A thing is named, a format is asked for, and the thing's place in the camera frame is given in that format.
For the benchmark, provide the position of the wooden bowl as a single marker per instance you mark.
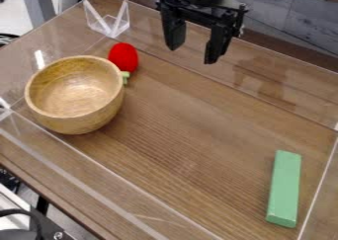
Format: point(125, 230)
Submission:
point(74, 95)

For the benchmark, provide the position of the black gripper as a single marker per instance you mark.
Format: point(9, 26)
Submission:
point(221, 13)

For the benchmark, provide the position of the clear acrylic tray wall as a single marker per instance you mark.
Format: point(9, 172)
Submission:
point(179, 168)

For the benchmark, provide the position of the red felt strawberry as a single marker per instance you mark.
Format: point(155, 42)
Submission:
point(123, 55)

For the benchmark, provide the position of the green rectangular block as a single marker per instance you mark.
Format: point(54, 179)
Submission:
point(281, 209)

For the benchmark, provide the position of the black device with screw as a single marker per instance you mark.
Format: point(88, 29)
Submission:
point(24, 225)

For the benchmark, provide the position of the clear acrylic corner bracket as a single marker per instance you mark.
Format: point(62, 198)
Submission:
point(106, 25)

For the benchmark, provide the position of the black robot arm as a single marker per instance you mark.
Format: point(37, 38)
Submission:
point(221, 16)

